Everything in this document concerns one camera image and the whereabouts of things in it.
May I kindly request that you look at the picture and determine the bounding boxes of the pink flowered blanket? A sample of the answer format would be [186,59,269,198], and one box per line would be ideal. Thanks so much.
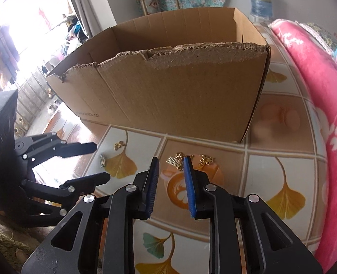
[268,18,337,274]

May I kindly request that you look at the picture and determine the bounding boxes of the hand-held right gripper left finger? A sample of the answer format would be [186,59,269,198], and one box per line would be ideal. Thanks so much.
[21,156,160,274]

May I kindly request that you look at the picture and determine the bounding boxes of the hanging dark clothes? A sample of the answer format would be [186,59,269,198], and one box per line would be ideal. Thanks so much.
[0,26,20,92]

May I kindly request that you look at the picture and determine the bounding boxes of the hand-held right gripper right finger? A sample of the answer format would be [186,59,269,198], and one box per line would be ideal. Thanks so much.
[183,155,321,274]

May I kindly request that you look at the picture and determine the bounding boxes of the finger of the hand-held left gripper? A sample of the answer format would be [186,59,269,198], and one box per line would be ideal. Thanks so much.
[14,132,98,167]
[22,172,111,217]

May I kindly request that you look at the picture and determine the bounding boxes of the olive fleece cloth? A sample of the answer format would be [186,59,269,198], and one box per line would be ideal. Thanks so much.
[0,220,47,266]

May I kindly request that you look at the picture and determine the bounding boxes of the blue water bottle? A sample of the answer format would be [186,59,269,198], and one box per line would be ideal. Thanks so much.
[249,0,273,20]

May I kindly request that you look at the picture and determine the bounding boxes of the gold comb-shaped earring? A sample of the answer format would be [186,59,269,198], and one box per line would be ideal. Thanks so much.
[165,153,184,171]

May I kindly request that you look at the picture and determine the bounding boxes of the brown cardboard box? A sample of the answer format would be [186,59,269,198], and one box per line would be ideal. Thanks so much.
[45,6,272,144]

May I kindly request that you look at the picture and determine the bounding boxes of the grey lace-trimmed quilt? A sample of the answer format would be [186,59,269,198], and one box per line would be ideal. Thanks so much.
[295,21,337,56]

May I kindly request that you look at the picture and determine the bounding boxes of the grey window curtain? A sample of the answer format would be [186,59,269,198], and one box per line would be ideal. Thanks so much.
[68,0,117,39]

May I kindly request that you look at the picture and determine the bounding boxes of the patterned tablecloth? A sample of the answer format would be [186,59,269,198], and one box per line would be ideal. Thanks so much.
[31,23,329,274]

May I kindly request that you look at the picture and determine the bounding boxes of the pile of clothes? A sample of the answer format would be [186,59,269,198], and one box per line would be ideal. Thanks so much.
[63,14,89,55]

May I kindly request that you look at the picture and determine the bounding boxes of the grey cabinet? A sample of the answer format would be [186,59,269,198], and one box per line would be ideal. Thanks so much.
[13,66,80,133]

